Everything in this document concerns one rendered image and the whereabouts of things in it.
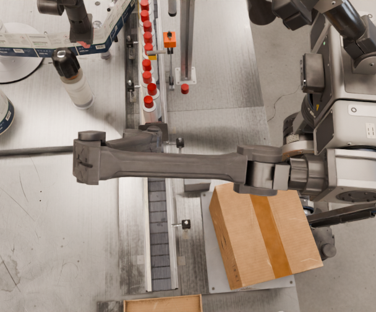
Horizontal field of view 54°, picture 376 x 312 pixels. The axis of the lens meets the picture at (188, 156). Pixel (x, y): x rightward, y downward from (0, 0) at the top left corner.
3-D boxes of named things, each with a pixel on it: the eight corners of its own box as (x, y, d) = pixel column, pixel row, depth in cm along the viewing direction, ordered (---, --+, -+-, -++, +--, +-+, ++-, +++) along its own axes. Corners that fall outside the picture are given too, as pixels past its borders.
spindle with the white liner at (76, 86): (72, 90, 152) (48, 43, 125) (94, 89, 153) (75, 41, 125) (72, 110, 149) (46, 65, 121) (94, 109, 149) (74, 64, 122)
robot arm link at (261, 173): (294, 191, 78) (297, 166, 77) (246, 187, 78) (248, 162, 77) (284, 181, 87) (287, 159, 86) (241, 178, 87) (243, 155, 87)
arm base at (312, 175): (316, 202, 84) (337, 187, 73) (280, 200, 84) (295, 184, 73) (314, 167, 87) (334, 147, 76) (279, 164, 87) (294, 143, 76)
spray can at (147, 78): (141, 103, 151) (136, 74, 132) (151, 95, 152) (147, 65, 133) (150, 111, 149) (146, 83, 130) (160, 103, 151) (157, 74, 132)
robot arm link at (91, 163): (67, 193, 70) (68, 140, 69) (73, 177, 83) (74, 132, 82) (284, 197, 80) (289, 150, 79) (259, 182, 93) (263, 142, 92)
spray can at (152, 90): (151, 107, 150) (146, 78, 131) (163, 110, 150) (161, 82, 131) (146, 117, 148) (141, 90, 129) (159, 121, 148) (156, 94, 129)
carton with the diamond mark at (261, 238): (208, 207, 138) (214, 185, 113) (269, 192, 141) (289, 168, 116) (230, 290, 128) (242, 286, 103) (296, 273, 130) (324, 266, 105)
